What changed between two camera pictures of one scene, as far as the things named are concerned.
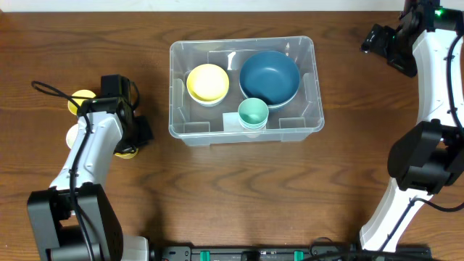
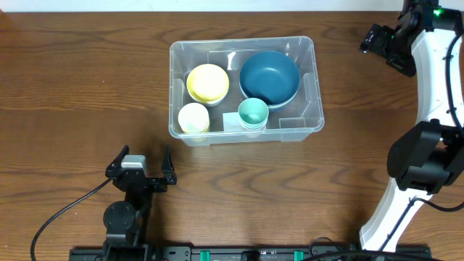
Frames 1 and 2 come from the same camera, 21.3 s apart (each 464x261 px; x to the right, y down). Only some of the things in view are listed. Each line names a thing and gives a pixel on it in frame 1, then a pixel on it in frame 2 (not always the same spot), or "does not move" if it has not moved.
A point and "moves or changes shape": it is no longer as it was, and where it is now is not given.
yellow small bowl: [207, 82] does not move
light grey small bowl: [204, 104] does not move
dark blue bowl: [275, 90] does not move
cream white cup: [72, 135] to [193, 118]
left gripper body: [143, 133] to [153, 186]
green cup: [253, 113] does not move
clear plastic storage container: [243, 90] does not move
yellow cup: [127, 155] moves or changes shape
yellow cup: [82, 93] to [191, 132]
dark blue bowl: [272, 98] does not move
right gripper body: [396, 46] does not move
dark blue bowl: [271, 76] does not move
